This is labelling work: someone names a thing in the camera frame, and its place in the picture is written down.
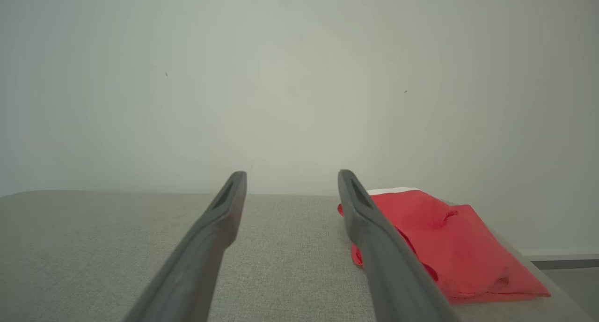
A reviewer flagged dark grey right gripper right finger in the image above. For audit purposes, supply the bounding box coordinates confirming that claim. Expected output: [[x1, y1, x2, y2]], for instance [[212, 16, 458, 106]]
[[337, 169, 459, 322]]

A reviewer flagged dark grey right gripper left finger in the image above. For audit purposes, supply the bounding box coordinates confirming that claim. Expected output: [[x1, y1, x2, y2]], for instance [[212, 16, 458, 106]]
[[124, 171, 248, 322]]

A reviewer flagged red Bulls basketball jersey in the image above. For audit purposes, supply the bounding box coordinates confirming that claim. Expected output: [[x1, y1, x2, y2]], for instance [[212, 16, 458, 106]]
[[337, 187, 552, 305]]

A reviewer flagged grey fabric mat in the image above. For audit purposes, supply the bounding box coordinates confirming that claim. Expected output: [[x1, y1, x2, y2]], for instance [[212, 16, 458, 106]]
[[0, 189, 596, 322]]

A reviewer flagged white and dark skirting board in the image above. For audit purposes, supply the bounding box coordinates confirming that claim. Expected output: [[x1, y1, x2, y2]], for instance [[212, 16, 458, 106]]
[[523, 254, 599, 271]]

